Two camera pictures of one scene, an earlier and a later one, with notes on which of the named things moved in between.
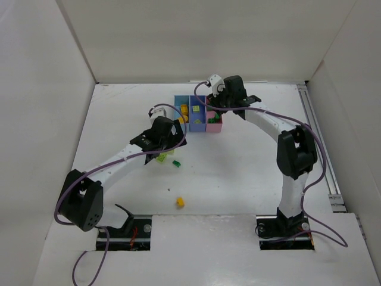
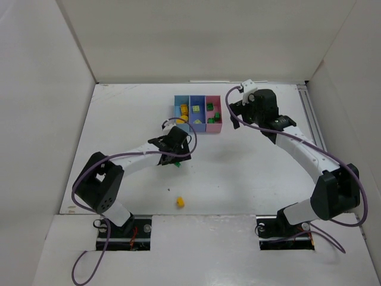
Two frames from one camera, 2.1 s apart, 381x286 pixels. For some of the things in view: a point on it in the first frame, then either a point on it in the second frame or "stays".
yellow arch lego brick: (184, 109) stays
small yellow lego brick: (180, 202) stays
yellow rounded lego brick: (181, 120) stays
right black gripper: (216, 103) to (238, 112)
